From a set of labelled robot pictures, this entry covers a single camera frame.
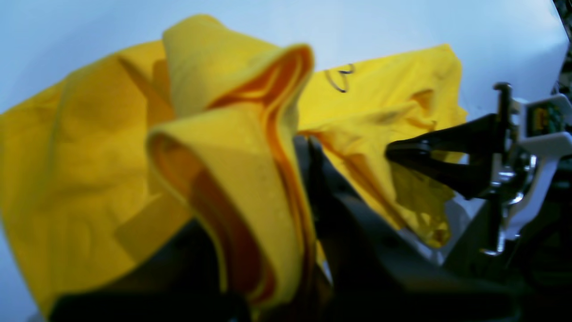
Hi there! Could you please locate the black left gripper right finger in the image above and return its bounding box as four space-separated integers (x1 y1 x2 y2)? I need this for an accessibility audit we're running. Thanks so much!
295 136 492 300

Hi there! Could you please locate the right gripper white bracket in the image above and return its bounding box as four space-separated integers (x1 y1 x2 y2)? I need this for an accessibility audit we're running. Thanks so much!
385 82 571 256

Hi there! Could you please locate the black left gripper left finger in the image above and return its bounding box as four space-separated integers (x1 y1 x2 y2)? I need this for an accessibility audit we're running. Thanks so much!
107 220 222 300

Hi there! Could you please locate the orange T-shirt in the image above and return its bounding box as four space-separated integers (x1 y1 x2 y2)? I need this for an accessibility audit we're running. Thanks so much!
1 15 466 317

